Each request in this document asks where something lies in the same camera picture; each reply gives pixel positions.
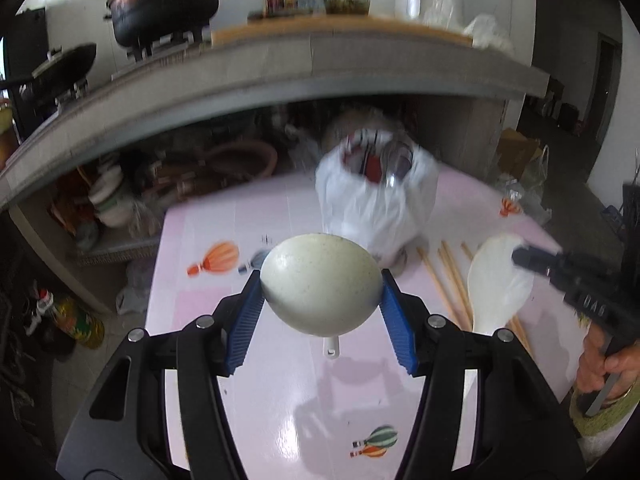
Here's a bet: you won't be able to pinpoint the black splash guard panel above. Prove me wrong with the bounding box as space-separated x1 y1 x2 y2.
4 8 49 76

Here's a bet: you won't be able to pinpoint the right hand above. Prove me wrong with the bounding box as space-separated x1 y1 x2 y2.
575 324 640 402

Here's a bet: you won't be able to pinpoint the grey-green ceramic ladle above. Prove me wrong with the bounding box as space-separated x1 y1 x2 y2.
260 233 383 360

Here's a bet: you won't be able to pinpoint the pink plastic basin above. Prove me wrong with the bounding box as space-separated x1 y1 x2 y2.
203 140 278 181

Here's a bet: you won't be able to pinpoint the stacked white bowls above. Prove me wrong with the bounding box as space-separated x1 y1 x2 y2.
88 165 134 229

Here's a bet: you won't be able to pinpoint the glass pickle jar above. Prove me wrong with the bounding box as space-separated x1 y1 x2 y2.
324 0 370 15

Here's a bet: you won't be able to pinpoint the wooden cutting board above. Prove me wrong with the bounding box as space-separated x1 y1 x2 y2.
210 14 473 47

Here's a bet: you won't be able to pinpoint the cardboard box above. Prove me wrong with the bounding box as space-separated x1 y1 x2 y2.
496 128 542 179

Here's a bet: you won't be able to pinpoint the wooden chopstick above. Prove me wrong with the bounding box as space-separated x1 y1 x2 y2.
460 242 474 262
506 315 534 356
438 240 474 332
416 247 462 328

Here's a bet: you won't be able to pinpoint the plastic bags on floor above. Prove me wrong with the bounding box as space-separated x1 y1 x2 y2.
494 145 552 226

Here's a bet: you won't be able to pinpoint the black wok with lid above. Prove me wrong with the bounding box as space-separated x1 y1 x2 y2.
1 42 96 104

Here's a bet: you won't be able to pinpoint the gas stove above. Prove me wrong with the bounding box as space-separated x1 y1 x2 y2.
54 28 213 115

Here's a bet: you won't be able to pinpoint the white shell-shaped ceramic spoon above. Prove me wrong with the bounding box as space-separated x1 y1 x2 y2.
466 233 534 335

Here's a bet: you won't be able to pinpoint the steel utensil holder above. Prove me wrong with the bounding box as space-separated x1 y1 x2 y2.
373 244 416 278

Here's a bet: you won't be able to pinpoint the white plastic bag liner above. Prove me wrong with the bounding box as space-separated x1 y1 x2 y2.
314 129 439 256

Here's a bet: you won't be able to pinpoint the clear plastic bag on counter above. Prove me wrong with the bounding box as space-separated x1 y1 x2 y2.
462 14 515 58

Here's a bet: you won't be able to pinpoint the yellow cooking oil bottle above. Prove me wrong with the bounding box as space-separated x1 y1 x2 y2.
37 289 104 350

